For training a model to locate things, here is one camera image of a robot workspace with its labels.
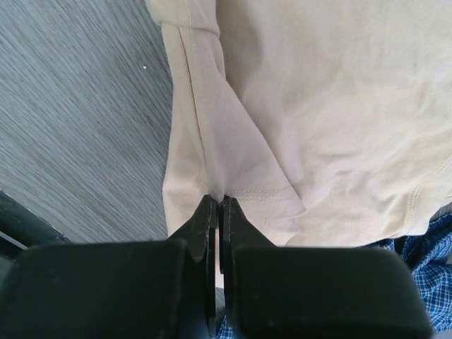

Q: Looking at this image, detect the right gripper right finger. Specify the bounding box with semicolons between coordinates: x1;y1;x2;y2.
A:
219;197;433;338

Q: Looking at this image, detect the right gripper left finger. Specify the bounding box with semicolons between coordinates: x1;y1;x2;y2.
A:
1;196;217;338

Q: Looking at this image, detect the beige t-shirt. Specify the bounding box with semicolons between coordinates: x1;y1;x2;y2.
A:
148;1;451;246

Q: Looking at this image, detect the blue checkered shirt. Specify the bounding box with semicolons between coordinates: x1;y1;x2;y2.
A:
218;214;451;338

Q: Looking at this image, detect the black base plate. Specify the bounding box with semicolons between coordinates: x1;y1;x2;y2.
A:
1;191;71;261

